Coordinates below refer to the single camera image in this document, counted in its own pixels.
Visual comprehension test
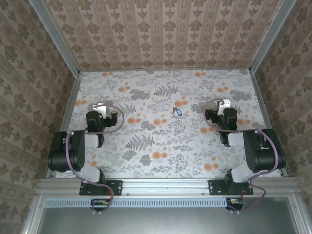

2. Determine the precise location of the grey slotted cable duct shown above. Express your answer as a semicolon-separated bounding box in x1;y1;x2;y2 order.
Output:
45;197;229;208

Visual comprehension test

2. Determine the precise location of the aluminium mounting rail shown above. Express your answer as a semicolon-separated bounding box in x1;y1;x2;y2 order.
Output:
36;177;297;197

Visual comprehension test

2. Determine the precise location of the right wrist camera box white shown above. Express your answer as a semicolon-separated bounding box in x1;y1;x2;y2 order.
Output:
217;98;231;115

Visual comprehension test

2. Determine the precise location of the aluminium corner post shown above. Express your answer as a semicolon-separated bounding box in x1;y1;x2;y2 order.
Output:
249;0;298;74
28;0;81;76

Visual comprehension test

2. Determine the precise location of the black cable junction box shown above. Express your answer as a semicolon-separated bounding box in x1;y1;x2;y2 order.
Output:
226;197;244;211

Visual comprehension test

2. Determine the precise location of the grey metal sheet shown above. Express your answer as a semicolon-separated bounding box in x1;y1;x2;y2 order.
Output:
40;197;299;234

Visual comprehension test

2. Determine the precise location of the aluminium thin cross rail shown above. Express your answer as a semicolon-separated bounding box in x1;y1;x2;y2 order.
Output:
79;68;252;73

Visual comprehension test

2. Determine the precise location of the aluminium side rail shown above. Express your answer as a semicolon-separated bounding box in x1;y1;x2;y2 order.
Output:
251;70;288;177
46;73;82;178

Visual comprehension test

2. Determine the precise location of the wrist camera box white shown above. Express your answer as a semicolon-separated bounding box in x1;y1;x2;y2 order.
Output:
217;98;231;115
93;103;109;119

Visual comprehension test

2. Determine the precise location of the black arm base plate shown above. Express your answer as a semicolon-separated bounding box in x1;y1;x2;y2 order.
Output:
208;179;254;195
79;179;122;196

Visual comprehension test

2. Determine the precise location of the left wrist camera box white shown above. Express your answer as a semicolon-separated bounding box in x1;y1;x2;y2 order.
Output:
93;103;109;119

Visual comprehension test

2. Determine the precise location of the floral patterned table cover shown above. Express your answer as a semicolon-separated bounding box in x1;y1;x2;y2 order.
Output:
52;69;282;180

